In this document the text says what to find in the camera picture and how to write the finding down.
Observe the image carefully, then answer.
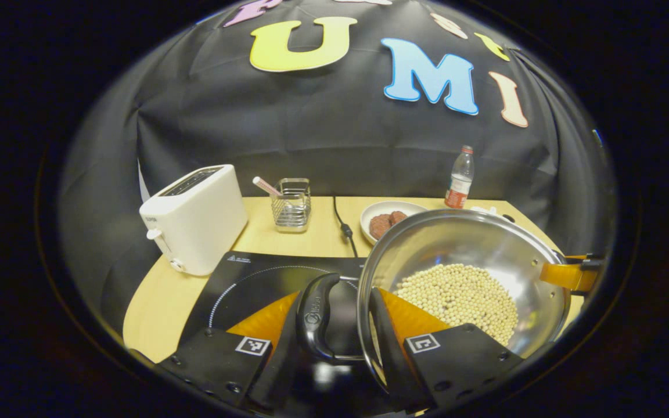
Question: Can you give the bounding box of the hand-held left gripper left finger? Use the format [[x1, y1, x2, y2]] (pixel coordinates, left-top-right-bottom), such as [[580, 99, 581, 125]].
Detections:
[[157, 290, 312, 410]]

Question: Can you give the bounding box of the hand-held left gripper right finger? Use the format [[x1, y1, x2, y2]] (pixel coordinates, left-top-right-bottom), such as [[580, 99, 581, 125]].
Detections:
[[369, 287, 524, 410]]

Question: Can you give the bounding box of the black induction cooktop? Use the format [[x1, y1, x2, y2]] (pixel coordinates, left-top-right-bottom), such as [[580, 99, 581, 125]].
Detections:
[[184, 251, 370, 372]]

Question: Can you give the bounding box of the steel pot with black handles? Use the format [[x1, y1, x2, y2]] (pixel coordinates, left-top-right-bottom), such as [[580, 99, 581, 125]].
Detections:
[[296, 209, 572, 390]]

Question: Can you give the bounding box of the pile of soybeans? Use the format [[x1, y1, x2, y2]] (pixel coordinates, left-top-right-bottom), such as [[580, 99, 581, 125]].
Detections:
[[393, 264, 519, 347]]

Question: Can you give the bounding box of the plastic bottle with red label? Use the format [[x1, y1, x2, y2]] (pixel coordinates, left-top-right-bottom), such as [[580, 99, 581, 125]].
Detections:
[[444, 145, 475, 210]]

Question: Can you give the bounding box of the white round plate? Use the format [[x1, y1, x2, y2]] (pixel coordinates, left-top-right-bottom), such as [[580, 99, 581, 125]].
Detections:
[[360, 201, 428, 243]]

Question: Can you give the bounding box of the white toaster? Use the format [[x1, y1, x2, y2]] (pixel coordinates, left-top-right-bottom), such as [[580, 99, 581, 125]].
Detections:
[[139, 164, 249, 276]]

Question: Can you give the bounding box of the pink straw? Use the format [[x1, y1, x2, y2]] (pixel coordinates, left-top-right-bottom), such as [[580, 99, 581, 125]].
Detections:
[[252, 176, 283, 197]]

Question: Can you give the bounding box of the black backdrop cloth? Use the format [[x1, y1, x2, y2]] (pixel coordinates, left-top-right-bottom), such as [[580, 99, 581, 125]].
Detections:
[[59, 0, 617, 326]]

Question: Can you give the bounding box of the black power cable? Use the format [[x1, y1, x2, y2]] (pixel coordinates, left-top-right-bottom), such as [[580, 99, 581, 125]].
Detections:
[[333, 196, 359, 258]]

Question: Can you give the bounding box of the metal wire holder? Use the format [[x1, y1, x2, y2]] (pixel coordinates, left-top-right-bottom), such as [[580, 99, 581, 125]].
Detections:
[[270, 178, 312, 233]]

